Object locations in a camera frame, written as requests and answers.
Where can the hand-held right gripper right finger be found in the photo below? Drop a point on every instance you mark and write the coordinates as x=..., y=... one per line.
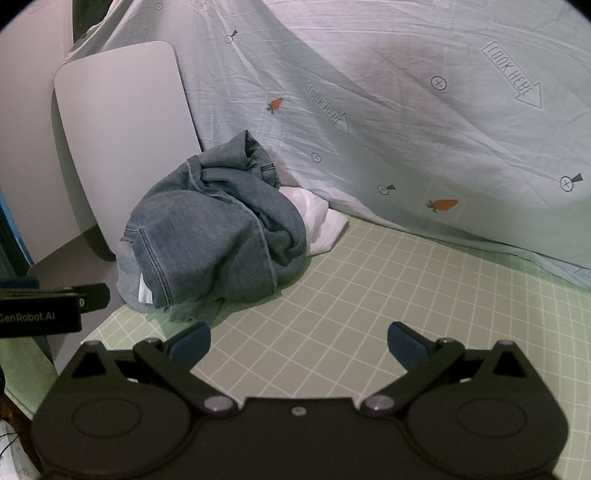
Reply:
x=406, y=346

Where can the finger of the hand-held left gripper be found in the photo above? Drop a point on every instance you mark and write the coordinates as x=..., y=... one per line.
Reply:
x=92, y=295

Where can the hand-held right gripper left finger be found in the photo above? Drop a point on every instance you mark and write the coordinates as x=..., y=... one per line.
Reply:
x=191, y=346

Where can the blue denim jeans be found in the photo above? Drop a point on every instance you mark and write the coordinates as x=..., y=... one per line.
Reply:
x=207, y=240

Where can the grey-blue garment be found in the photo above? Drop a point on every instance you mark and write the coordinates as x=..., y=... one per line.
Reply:
x=127, y=277

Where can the white garment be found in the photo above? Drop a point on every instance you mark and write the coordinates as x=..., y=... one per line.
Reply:
x=318, y=221

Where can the white rounded board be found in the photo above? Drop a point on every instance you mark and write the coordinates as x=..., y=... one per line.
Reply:
x=120, y=138

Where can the light blue printed blanket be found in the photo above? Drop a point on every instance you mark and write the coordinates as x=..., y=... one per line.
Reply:
x=392, y=115

